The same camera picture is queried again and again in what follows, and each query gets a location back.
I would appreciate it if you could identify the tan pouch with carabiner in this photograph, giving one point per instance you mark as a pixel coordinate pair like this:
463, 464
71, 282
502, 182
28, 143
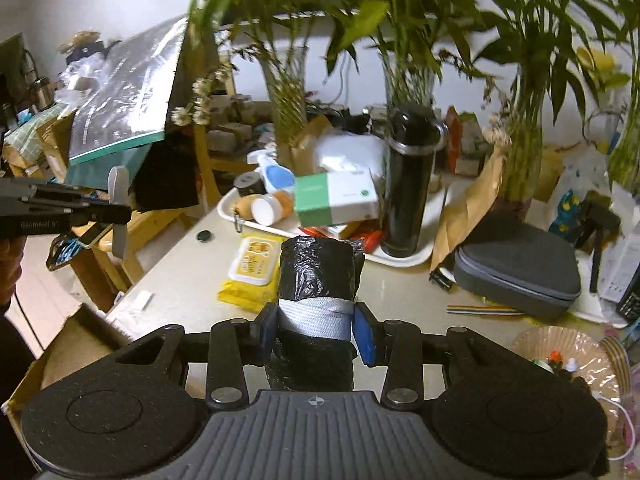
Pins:
242, 211

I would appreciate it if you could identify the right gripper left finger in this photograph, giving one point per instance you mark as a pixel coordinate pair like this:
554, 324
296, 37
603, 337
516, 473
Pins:
233, 345

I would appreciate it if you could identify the glass vase plant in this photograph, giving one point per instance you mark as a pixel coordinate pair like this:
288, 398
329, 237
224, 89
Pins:
276, 35
536, 37
414, 38

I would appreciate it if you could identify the silver foil board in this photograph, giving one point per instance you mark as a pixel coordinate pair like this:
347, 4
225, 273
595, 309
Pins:
144, 78

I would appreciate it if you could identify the black round table cap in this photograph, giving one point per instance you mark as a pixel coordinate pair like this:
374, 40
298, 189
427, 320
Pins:
204, 236

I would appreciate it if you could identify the woven wicker basket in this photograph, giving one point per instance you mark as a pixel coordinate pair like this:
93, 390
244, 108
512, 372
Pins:
603, 364

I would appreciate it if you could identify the brown paper bag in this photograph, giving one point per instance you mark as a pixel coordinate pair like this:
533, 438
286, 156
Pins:
463, 214

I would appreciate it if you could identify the middle glass vase plant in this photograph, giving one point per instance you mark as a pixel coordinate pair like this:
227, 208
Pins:
414, 38

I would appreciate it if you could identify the brown cardboard box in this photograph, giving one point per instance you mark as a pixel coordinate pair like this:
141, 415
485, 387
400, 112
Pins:
85, 337

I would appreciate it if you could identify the green white tissue box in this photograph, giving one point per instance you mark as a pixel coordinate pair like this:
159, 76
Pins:
335, 198

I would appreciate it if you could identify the black thermos bottle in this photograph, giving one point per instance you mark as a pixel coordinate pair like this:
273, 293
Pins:
414, 139

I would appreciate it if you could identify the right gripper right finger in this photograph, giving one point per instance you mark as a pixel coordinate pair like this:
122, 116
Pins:
395, 345

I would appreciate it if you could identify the white plastic tray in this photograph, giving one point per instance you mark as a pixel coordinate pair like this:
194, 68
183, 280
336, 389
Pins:
289, 227

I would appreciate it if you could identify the yellow wet wipes pack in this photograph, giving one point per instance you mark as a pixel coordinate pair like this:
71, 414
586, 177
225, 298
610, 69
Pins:
253, 276

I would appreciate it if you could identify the white product box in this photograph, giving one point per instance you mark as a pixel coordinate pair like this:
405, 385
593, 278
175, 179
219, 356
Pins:
619, 263

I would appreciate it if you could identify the wooden chair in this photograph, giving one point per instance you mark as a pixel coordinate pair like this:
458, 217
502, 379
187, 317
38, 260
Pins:
179, 180

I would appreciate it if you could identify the black garbage bag roll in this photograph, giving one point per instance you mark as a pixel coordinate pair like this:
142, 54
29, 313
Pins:
318, 285

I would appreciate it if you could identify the right bamboo plant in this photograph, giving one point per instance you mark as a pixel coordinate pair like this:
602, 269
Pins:
610, 57

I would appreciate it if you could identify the left glass vase plant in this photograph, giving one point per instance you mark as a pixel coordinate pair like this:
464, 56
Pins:
276, 35

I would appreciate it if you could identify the white blue tube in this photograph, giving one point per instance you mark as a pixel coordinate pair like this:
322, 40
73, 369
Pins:
275, 177

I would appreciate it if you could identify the grey zip case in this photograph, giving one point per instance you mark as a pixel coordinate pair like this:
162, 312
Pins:
513, 263

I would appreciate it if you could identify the white lid jar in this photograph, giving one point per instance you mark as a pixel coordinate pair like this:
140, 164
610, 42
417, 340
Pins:
269, 209

